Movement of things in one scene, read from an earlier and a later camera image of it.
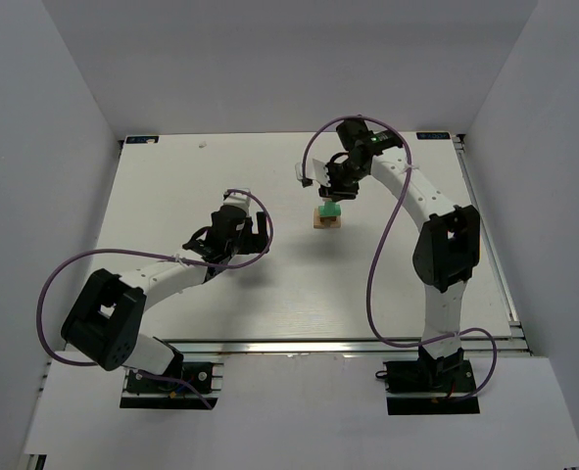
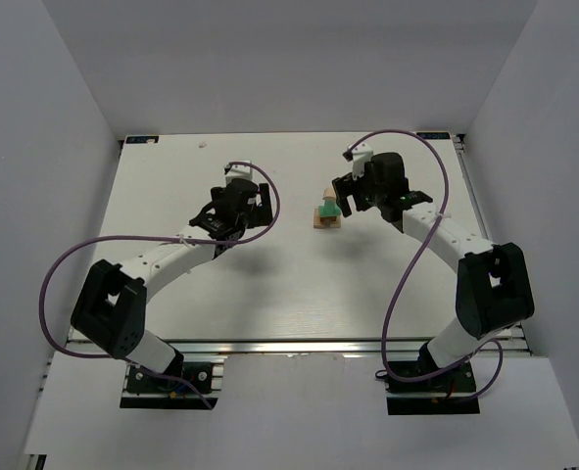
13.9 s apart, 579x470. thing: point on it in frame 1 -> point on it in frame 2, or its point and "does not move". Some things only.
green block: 329,211 does not move
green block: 329,208 does not move
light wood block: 316,219 does not move
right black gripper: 338,193 -> 347,191
